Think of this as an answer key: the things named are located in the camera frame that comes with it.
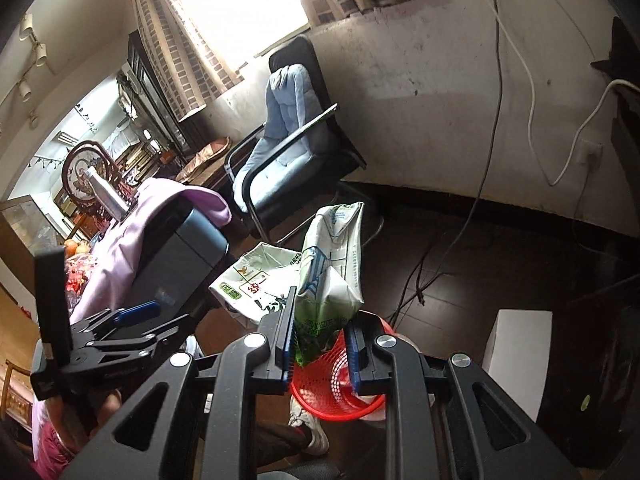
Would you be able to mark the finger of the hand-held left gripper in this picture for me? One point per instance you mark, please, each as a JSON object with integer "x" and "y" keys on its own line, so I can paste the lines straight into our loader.
{"x": 137, "y": 311}
{"x": 160, "y": 332}

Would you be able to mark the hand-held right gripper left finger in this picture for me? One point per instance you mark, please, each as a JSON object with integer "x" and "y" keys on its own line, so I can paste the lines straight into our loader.
{"x": 287, "y": 340}

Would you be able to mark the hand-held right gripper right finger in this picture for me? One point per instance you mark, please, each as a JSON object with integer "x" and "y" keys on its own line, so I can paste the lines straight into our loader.
{"x": 354, "y": 360}

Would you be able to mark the red plastic mesh basket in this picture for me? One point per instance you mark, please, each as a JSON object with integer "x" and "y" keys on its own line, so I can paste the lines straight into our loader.
{"x": 320, "y": 385}

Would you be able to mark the white green carton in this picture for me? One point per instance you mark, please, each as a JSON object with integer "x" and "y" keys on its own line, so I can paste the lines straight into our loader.
{"x": 245, "y": 280}

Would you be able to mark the white green blue carton pack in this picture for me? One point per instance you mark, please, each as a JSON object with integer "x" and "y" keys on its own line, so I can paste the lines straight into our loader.
{"x": 325, "y": 270}

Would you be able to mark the person's left hand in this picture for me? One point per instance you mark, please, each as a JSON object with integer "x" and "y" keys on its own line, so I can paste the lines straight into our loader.
{"x": 109, "y": 410}

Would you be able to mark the lilac cloth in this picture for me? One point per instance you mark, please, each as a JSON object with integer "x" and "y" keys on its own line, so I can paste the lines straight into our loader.
{"x": 115, "y": 260}

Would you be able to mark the red patterned wrapping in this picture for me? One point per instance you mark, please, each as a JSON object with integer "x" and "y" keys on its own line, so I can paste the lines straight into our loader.
{"x": 80, "y": 280}

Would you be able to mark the white sneaker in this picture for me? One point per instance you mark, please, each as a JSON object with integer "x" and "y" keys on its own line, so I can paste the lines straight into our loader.
{"x": 315, "y": 437}

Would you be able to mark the metal bottle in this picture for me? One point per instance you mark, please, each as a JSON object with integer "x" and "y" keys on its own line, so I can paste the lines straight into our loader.
{"x": 107, "y": 197}

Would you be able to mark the person's dark trouser leg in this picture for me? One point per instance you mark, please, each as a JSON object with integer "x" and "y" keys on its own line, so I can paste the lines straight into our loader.
{"x": 280, "y": 445}

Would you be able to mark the black mesh seat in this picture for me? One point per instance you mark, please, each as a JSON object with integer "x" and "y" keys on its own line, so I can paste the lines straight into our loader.
{"x": 310, "y": 471}

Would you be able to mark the round wooden decorative plate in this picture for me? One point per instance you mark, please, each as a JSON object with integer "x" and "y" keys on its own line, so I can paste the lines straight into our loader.
{"x": 77, "y": 170}

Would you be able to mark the glass display cabinet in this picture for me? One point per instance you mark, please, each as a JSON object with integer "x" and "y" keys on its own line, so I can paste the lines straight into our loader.
{"x": 25, "y": 220}

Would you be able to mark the wooden chair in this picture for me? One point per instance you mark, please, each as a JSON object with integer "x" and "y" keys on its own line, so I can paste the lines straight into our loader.
{"x": 15, "y": 400}

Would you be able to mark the pink quilted garment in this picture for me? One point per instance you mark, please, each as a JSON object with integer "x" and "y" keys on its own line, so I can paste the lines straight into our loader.
{"x": 50, "y": 445}

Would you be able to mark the white box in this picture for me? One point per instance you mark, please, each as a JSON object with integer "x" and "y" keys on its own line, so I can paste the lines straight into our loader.
{"x": 515, "y": 360}

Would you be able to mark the dark display shelf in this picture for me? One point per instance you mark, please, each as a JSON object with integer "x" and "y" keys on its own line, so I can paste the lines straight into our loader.
{"x": 150, "y": 90}

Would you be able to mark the blue chair cushion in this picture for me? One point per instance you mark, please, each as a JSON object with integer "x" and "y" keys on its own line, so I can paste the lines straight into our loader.
{"x": 285, "y": 110}

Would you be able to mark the black office chair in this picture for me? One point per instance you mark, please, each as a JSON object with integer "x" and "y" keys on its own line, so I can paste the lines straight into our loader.
{"x": 300, "y": 55}

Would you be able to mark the white track light fixture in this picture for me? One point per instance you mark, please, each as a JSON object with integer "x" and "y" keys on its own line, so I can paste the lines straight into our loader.
{"x": 40, "y": 52}

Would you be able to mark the dark wooden cabinet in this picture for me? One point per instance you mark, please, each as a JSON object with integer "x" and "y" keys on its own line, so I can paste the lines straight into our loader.
{"x": 600, "y": 360}

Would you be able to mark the white wall socket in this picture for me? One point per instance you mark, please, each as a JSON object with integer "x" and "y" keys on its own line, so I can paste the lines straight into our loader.
{"x": 590, "y": 152}

